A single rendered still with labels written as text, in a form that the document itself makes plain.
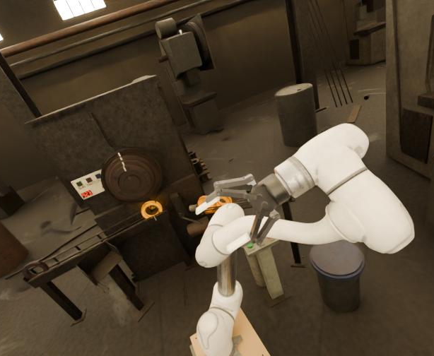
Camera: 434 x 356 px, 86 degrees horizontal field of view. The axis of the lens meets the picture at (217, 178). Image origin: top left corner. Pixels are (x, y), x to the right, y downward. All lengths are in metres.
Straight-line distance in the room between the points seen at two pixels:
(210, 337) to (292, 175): 1.00
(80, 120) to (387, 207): 1.96
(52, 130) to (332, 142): 1.94
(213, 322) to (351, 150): 1.06
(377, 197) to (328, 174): 0.10
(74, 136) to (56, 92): 6.20
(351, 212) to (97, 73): 7.80
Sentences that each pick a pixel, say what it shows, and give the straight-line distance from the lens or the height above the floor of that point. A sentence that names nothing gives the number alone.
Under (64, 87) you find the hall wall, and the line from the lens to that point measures 8.23.
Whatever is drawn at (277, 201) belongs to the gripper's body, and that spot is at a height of 1.44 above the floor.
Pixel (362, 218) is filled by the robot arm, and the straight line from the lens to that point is 0.56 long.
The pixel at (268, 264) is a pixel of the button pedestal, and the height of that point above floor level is 0.39.
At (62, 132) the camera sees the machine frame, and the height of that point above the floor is 1.61.
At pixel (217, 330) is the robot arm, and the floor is 0.63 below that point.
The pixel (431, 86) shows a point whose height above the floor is 0.93.
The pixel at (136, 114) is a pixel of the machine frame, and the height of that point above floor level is 1.54.
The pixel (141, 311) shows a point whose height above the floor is 0.01.
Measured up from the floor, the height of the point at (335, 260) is 0.43.
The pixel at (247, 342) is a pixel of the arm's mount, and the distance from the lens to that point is 1.59.
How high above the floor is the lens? 1.78
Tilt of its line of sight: 27 degrees down
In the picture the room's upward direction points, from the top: 20 degrees counter-clockwise
